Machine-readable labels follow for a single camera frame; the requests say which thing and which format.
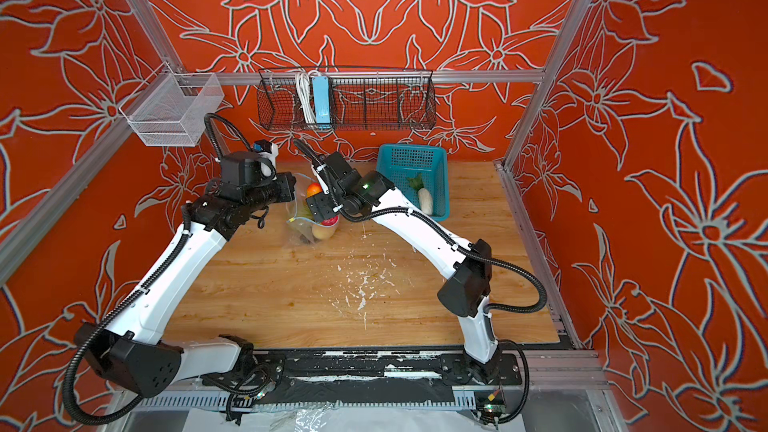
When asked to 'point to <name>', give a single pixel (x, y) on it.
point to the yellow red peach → (313, 189)
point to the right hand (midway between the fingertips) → (319, 200)
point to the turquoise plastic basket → (400, 163)
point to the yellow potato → (323, 232)
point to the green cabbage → (304, 211)
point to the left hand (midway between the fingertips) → (293, 175)
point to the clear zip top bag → (303, 220)
